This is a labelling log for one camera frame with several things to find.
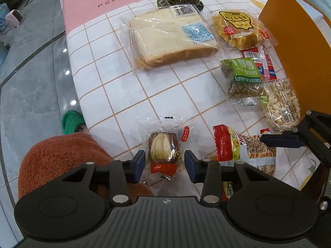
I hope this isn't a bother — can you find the red yellow snack packet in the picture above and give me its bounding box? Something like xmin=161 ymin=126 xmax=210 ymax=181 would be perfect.
xmin=212 ymin=124 xmax=250 ymax=200

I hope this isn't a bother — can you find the green slipper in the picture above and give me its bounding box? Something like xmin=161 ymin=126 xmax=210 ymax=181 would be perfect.
xmin=61 ymin=110 xmax=86 ymax=135

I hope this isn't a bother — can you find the green raisin packet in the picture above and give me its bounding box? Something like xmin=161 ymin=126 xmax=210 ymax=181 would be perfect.
xmin=219 ymin=57 xmax=269 ymax=106

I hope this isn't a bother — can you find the sliced bread packet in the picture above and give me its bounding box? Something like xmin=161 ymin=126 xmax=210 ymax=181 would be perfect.
xmin=119 ymin=4 xmax=220 ymax=70

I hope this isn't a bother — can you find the pink white checked tablecloth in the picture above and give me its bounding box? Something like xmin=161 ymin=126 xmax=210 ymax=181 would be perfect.
xmin=58 ymin=0 xmax=331 ymax=194

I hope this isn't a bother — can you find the clear date walnut packet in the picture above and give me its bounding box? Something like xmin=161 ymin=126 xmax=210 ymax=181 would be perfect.
xmin=136 ymin=115 xmax=194 ymax=181

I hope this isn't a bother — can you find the red sausage stick packet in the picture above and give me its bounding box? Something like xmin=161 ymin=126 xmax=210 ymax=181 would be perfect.
xmin=261 ymin=46 xmax=278 ymax=81
xmin=242 ymin=48 xmax=264 ymax=69

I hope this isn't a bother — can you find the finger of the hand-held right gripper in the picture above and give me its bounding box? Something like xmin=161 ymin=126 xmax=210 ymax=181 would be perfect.
xmin=317 ymin=186 xmax=331 ymax=213
xmin=259 ymin=110 xmax=331 ymax=166

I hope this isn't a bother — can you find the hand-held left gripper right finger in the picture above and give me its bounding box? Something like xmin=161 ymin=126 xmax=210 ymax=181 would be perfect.
xmin=184 ymin=150 xmax=272 ymax=207

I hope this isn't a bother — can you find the clear peanut packet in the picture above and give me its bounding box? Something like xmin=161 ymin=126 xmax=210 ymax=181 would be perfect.
xmin=260 ymin=79 xmax=303 ymax=133

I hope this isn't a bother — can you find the brown biscuit packet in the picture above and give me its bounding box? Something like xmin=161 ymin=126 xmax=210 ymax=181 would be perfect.
xmin=243 ymin=128 xmax=278 ymax=179

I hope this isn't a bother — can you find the pink space heater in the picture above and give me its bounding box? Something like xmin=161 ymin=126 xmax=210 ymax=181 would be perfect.
xmin=6 ymin=9 xmax=24 ymax=29

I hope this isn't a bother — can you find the yellow corn snack packet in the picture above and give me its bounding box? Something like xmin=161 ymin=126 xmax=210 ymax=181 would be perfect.
xmin=208 ymin=9 xmax=278 ymax=51

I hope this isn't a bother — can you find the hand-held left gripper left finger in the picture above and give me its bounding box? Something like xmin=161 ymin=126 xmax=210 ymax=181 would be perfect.
xmin=61 ymin=150 xmax=146 ymax=206

